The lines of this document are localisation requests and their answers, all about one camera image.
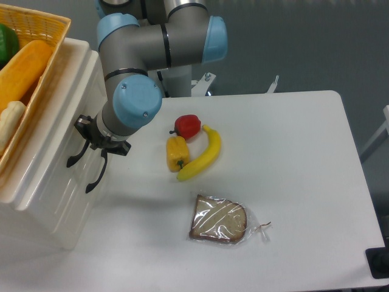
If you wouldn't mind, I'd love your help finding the green bell pepper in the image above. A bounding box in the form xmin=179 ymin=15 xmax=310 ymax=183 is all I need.
xmin=0 ymin=24 xmax=19 ymax=69

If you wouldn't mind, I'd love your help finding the yellow woven basket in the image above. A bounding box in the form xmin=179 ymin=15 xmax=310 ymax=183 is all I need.
xmin=1 ymin=4 xmax=71 ymax=171

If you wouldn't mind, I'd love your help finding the black top drawer handle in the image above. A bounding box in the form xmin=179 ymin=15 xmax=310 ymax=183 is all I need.
xmin=66 ymin=148 xmax=87 ymax=168

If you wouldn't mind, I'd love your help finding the black device at edge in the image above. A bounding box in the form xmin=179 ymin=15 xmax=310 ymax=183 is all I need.
xmin=365 ymin=248 xmax=388 ymax=279

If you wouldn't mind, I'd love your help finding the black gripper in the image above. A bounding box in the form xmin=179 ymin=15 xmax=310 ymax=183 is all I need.
xmin=74 ymin=114 xmax=131 ymax=159

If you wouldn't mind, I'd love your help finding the yellow banana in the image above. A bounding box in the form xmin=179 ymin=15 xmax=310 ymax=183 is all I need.
xmin=176 ymin=125 xmax=222 ymax=182

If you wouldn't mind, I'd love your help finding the orange bread loaf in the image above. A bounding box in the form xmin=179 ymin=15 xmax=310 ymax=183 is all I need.
xmin=1 ymin=40 xmax=52 ymax=111

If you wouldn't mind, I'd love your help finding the pale toy peanut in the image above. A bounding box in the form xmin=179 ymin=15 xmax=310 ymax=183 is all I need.
xmin=1 ymin=101 xmax=26 ymax=155

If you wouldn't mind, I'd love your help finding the white bracket behind table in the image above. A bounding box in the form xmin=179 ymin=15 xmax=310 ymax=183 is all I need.
xmin=267 ymin=75 xmax=280 ymax=94

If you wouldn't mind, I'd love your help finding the red bell pepper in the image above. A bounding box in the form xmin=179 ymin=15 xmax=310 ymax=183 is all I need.
xmin=169 ymin=114 xmax=201 ymax=140

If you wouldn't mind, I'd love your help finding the bagged bread slice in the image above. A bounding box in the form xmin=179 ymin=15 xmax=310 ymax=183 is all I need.
xmin=188 ymin=193 xmax=272 ymax=246

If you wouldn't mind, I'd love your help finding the white frame at right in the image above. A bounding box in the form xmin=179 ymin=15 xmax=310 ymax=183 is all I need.
xmin=359 ymin=105 xmax=388 ymax=164

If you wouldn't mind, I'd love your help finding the white drawer cabinet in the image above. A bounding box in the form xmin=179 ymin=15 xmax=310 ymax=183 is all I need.
xmin=1 ymin=38 xmax=106 ymax=249

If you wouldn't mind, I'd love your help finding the yellow bell pepper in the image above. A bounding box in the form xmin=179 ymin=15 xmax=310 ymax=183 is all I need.
xmin=166 ymin=136 xmax=190 ymax=172

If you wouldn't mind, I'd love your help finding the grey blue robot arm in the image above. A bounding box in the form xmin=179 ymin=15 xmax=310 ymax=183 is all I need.
xmin=75 ymin=1 xmax=228 ymax=157

